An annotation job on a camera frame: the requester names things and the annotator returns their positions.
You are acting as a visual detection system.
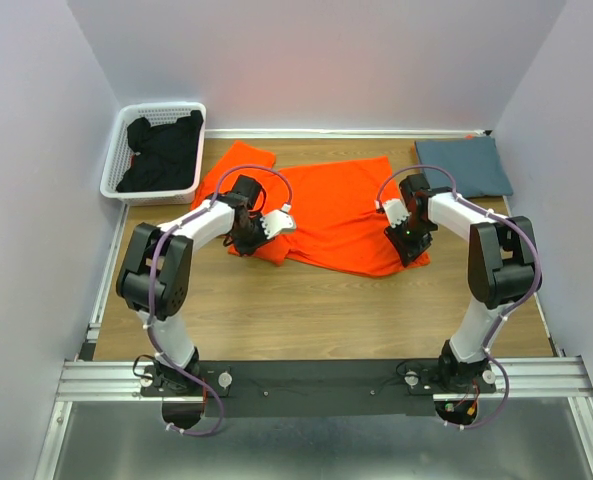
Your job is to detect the aluminium frame rail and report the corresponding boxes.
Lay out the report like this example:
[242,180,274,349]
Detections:
[38,233,593,479]

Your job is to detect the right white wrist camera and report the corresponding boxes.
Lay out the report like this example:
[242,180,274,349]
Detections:
[375,198,409,228]

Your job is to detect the folded blue t shirt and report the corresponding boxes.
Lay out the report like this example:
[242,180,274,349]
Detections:
[415,136,514,198]

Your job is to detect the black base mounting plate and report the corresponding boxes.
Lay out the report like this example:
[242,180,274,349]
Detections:
[132,358,496,428]

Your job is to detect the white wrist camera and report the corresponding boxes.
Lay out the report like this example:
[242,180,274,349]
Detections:
[375,198,409,228]
[260,203,297,239]

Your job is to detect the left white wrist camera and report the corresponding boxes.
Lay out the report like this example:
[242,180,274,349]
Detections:
[260,203,297,239]

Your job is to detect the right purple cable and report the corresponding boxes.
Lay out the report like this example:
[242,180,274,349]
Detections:
[375,165,544,432]

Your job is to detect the black t shirt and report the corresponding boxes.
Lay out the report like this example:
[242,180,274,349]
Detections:
[116,110,204,193]

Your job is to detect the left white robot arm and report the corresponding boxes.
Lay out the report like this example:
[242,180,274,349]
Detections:
[116,175,296,397]

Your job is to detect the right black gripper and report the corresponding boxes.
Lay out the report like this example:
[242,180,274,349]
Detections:
[383,215,433,267]

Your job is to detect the orange t shirt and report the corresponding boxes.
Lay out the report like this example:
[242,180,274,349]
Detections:
[191,141,430,278]

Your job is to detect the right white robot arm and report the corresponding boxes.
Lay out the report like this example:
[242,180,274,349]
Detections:
[375,173,542,392]

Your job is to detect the white plastic laundry basket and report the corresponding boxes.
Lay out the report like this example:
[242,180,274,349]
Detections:
[99,100,207,206]

